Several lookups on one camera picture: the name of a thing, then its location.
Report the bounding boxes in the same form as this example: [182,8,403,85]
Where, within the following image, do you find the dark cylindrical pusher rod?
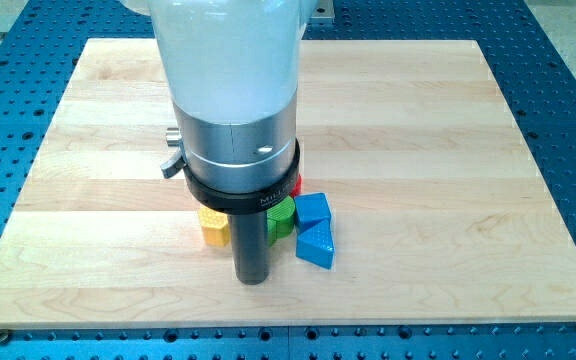
[228,211,270,285]

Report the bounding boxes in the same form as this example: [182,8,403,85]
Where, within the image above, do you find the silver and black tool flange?
[161,96,300,215]

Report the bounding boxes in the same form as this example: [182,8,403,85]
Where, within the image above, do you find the blue triangle block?
[296,220,335,269]

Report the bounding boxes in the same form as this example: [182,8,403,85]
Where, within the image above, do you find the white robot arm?
[121,0,316,285]

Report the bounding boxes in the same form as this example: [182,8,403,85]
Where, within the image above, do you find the green cylinder block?
[267,196,296,247]

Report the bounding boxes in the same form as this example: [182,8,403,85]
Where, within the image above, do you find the yellow block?
[198,206,231,247]

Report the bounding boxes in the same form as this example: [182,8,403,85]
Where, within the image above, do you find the red block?
[290,175,302,198]

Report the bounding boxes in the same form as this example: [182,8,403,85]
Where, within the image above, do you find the blue cube block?
[294,192,332,232]

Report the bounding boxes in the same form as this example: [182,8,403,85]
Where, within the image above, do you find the light wooden board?
[0,39,576,329]

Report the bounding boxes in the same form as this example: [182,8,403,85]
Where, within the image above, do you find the blue perforated metal base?
[0,1,576,359]

